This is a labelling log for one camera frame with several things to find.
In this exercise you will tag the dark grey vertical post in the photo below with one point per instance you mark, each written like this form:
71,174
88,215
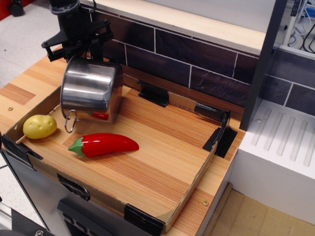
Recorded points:
255,95

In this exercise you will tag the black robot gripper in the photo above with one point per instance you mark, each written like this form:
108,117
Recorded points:
78,35

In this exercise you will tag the cardboard fence with black tape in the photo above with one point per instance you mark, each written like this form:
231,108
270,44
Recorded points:
171,185

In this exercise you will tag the white dish drainer sink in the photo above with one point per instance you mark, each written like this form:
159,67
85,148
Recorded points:
275,162

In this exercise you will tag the yellow toy potato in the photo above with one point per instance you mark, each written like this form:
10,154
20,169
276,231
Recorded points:
39,126

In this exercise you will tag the red toy chili pepper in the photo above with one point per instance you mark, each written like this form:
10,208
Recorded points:
102,143

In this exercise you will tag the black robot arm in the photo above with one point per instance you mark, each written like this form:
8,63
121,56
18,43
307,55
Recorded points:
68,6

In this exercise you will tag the stainless steel pot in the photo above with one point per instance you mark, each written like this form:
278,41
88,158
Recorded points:
91,90

